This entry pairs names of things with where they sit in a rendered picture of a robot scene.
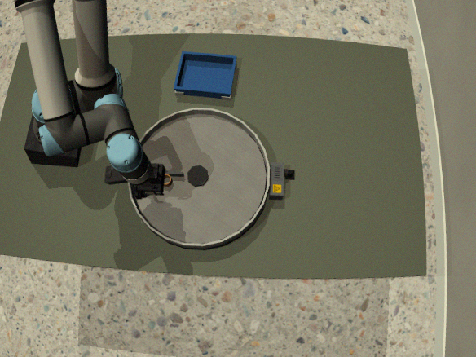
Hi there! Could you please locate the blue crate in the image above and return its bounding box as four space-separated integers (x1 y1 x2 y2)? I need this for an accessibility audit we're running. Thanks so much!
174 51 237 100

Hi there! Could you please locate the bronze bushing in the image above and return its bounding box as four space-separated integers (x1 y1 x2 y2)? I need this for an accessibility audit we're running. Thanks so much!
164 174 173 187

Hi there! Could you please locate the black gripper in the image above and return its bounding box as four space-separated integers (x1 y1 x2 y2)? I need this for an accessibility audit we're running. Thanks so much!
131 163 166 200

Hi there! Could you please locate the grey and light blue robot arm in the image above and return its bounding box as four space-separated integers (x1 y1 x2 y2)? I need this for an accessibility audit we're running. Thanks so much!
14 0 152 184

